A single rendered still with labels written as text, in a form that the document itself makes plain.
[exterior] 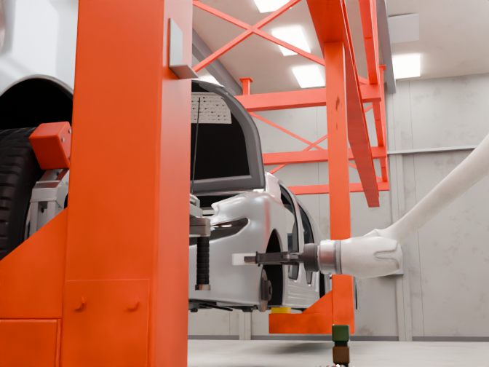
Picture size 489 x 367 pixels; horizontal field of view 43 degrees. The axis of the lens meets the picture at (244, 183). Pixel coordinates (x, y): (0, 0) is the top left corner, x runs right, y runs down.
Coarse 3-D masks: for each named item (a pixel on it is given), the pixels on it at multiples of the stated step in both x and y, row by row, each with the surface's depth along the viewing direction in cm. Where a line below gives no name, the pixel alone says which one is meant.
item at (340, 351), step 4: (336, 348) 147; (340, 348) 147; (344, 348) 147; (348, 348) 147; (336, 352) 147; (340, 352) 147; (344, 352) 147; (348, 352) 147; (336, 356) 147; (340, 356) 147; (344, 356) 147; (348, 356) 147; (336, 360) 147; (340, 360) 147; (344, 360) 146; (348, 360) 146
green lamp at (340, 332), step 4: (332, 328) 149; (336, 328) 148; (340, 328) 148; (344, 328) 148; (348, 328) 148; (332, 332) 149; (336, 332) 148; (340, 332) 148; (344, 332) 148; (348, 332) 148; (332, 336) 148; (336, 336) 148; (340, 336) 148; (344, 336) 148; (348, 336) 148; (336, 340) 148; (340, 340) 148; (344, 340) 147; (348, 340) 147
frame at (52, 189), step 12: (48, 180) 144; (60, 180) 142; (36, 192) 140; (48, 192) 140; (60, 192) 141; (36, 204) 140; (48, 204) 139; (60, 204) 141; (36, 216) 139; (48, 216) 139; (36, 228) 139
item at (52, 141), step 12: (36, 132) 144; (48, 132) 143; (60, 132) 143; (36, 144) 143; (48, 144) 143; (60, 144) 142; (36, 156) 145; (48, 156) 145; (60, 156) 144; (48, 168) 147; (60, 168) 146
